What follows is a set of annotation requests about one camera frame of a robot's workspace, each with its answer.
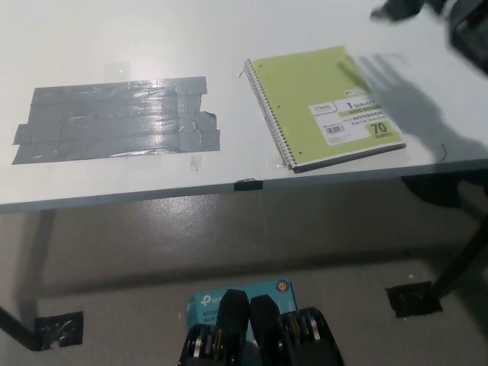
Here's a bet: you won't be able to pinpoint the green Mead spiral notebook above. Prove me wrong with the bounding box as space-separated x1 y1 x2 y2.
243 45 409 175

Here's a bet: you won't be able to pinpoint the black tape strip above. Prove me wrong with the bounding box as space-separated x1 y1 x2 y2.
233 178 265 193

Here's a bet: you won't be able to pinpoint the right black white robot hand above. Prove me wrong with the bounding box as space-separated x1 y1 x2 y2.
369 0 451 24

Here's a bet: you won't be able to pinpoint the black floor tape patch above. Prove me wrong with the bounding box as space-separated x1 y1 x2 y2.
385 281 445 319
33 310 85 351

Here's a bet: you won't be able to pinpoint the grey duct tape patch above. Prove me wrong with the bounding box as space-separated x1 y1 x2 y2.
11 75 223 166

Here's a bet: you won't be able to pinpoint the black robot torso blocks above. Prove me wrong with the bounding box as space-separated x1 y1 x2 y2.
178 288 343 366

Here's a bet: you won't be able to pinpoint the teal tp-link box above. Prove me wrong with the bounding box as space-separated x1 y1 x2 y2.
185 278 299 343

